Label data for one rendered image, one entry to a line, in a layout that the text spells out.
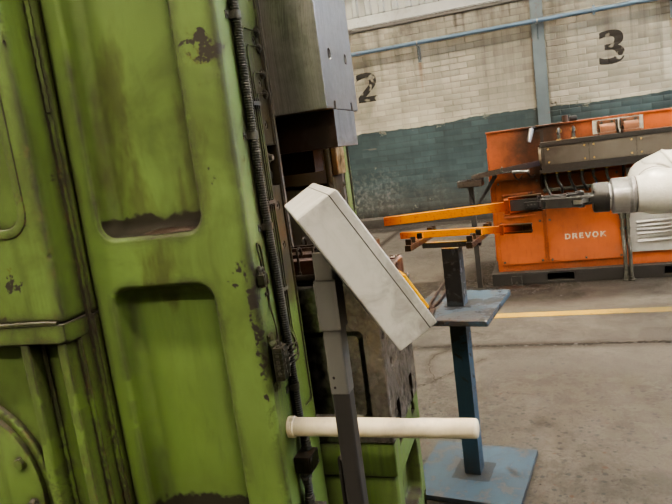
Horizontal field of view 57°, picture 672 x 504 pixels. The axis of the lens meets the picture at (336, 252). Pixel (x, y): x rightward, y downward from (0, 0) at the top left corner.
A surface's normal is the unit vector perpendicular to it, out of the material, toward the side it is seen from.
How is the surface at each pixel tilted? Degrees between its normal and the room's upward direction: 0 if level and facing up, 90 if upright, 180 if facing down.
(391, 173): 92
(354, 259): 90
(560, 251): 90
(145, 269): 90
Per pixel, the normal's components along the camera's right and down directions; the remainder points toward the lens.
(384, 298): 0.14, 0.14
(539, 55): -0.30, 0.19
